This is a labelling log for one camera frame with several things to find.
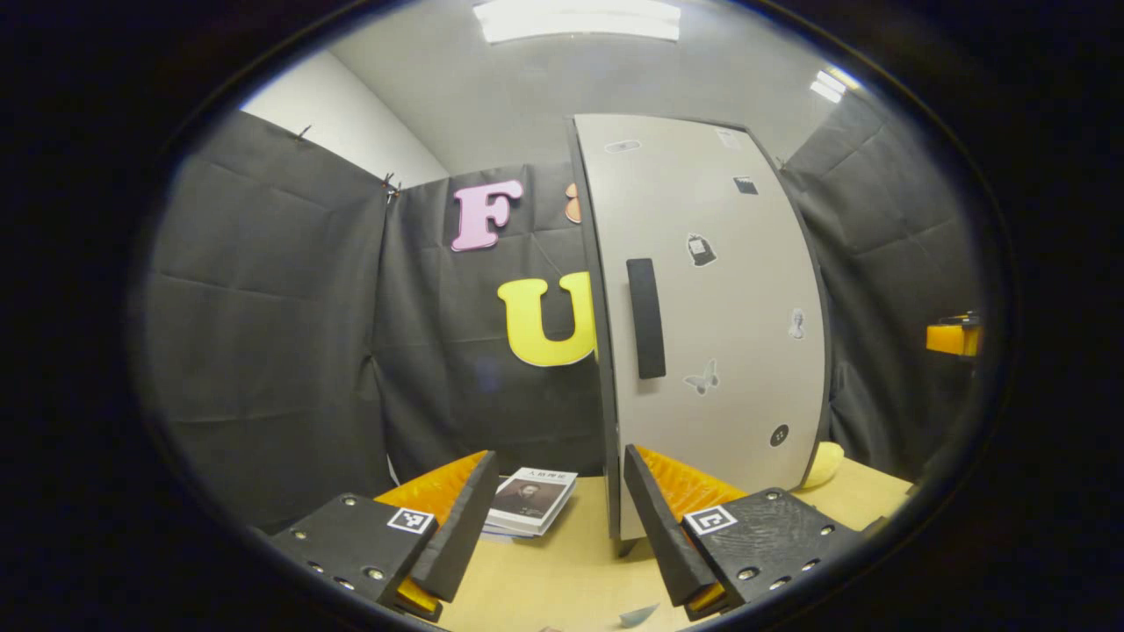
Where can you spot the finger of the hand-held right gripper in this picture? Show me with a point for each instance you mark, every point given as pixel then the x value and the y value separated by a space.
pixel 953 340

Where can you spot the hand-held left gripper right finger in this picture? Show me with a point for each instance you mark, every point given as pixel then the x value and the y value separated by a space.
pixel 667 544

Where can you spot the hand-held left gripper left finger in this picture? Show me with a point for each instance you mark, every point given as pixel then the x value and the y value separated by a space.
pixel 461 531

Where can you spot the grey cabinet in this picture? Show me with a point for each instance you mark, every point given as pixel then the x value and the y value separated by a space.
pixel 608 439

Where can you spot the grey cabinet door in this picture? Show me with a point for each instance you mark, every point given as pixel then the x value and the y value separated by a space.
pixel 746 421

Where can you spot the thin white book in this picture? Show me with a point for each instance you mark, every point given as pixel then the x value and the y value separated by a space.
pixel 502 529

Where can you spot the portrait cover book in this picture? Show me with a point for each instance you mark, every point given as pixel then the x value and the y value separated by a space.
pixel 531 499

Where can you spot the yellow round sponge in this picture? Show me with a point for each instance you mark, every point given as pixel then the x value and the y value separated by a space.
pixel 825 463

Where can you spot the black backdrop cloth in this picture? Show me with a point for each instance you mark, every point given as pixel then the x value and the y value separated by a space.
pixel 263 333

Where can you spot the small ceiling light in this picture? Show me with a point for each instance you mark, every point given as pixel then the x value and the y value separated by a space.
pixel 827 86

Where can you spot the large ceiling light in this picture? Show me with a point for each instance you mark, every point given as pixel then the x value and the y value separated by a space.
pixel 575 19

